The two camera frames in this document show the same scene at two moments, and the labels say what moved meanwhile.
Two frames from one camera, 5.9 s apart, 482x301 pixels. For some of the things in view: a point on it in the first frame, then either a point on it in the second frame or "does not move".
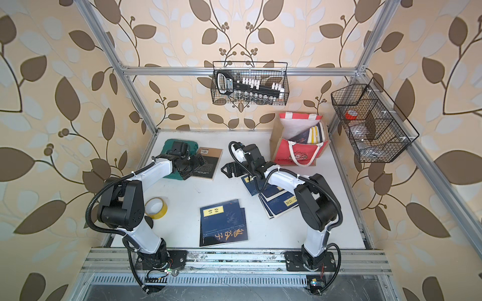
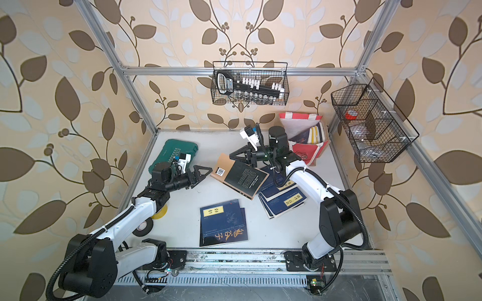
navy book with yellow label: (271, 189) does not move
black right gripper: (230, 165) → (246, 160)
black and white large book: (321, 131) does not move
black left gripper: (196, 165) → (196, 173)
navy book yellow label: (280, 204) does not move
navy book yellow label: (249, 180) → (270, 188)
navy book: (302, 138) does not move
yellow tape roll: (161, 213) does not move
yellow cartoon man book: (314, 137) does not move
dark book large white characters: (222, 223) does not move
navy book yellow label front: (222, 223) does not move
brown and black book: (212, 158) → (241, 177)
